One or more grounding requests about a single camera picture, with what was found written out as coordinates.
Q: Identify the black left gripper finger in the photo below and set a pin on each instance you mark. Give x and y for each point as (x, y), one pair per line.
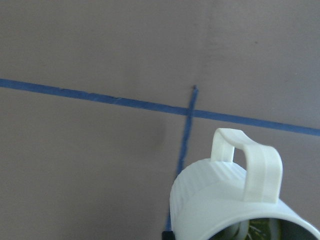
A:
(168, 235)

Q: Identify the white mug with handle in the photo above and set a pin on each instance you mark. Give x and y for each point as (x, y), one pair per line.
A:
(234, 194)

